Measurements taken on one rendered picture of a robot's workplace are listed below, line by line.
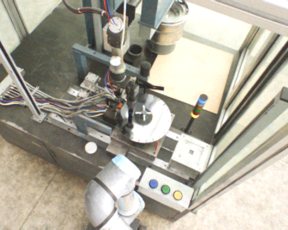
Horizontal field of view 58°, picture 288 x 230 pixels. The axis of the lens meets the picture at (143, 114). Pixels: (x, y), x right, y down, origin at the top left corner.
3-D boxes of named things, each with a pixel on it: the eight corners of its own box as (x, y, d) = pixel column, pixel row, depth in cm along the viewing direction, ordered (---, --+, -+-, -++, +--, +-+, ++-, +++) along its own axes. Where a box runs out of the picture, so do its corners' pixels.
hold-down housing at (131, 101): (138, 103, 141) (140, 82, 124) (132, 110, 139) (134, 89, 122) (129, 98, 143) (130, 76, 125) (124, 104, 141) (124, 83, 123)
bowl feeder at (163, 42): (184, 39, 213) (195, 1, 182) (171, 64, 199) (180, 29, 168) (150, 26, 218) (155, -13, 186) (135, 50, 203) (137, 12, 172)
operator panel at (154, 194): (188, 194, 152) (194, 188, 139) (181, 212, 147) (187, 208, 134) (144, 174, 156) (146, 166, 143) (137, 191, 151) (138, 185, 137)
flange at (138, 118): (156, 121, 151) (156, 119, 149) (138, 127, 148) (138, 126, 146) (147, 106, 156) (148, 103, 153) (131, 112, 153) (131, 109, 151)
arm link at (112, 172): (110, 214, 135) (88, 174, 90) (130, 193, 141) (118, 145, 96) (127, 230, 130) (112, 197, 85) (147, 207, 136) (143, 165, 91)
